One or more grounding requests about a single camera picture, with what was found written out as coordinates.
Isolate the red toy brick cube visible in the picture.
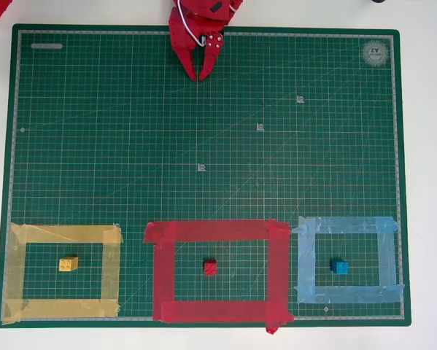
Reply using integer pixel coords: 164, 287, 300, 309
203, 259, 220, 277

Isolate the red tape square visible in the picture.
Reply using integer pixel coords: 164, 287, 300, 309
143, 217, 295, 335

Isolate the yellow toy brick cube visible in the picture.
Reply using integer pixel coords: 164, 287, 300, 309
58, 256, 80, 273

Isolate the blue toy brick cube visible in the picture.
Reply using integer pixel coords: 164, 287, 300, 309
330, 258, 350, 276

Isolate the blue tape square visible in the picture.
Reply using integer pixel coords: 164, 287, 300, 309
290, 215, 406, 305

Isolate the yellow tape square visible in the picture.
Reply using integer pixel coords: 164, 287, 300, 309
1, 222, 125, 326

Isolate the green cutting mat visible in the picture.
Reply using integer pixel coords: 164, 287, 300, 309
0, 23, 411, 328

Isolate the white servo cable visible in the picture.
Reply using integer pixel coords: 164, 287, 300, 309
175, 0, 207, 47

